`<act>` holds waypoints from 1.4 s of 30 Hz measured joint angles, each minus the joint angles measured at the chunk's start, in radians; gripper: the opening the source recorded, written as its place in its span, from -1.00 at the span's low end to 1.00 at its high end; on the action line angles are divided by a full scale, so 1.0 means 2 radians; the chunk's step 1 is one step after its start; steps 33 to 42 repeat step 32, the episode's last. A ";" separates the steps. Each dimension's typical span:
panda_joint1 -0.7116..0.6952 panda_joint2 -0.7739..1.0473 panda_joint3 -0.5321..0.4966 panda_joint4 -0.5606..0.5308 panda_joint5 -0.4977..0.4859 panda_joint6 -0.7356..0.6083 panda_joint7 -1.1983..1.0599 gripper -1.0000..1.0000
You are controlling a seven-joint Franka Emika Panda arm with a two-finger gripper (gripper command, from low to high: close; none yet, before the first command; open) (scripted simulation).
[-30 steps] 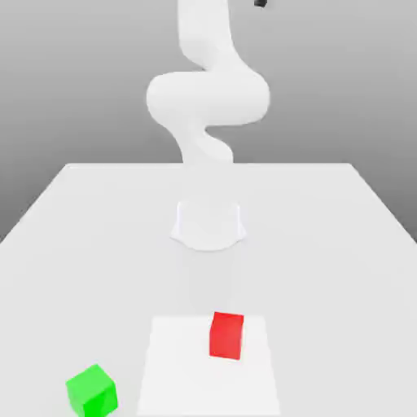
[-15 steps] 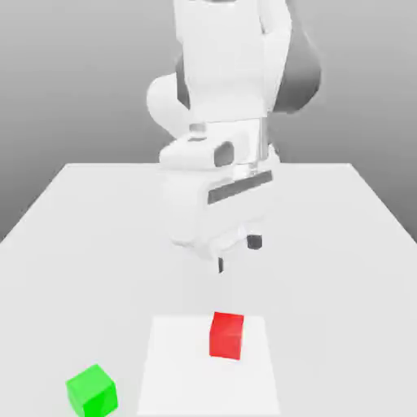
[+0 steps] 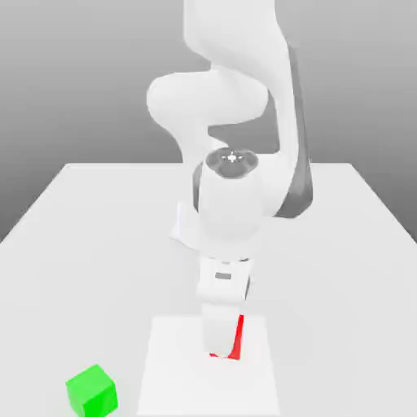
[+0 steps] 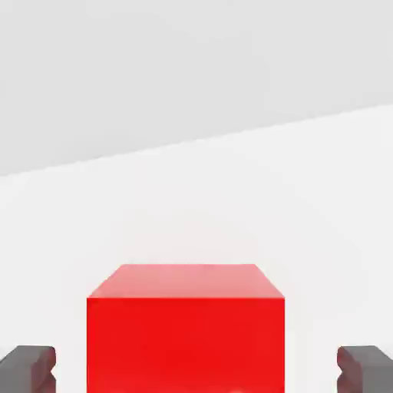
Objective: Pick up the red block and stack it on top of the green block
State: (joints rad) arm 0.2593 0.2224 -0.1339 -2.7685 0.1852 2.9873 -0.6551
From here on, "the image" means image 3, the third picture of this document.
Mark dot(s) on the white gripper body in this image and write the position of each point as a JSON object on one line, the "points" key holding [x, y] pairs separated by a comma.
{"points": [[224, 290]]}

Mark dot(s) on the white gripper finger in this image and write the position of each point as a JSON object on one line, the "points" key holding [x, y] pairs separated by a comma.
{"points": [[218, 329]]}

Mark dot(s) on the small red cube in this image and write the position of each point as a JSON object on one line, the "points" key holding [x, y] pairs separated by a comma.
{"points": [[239, 340]]}

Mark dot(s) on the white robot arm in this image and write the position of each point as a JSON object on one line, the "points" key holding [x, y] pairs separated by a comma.
{"points": [[228, 211]]}

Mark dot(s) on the small green cube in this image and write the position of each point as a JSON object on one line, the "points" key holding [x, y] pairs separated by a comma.
{"points": [[93, 391]]}

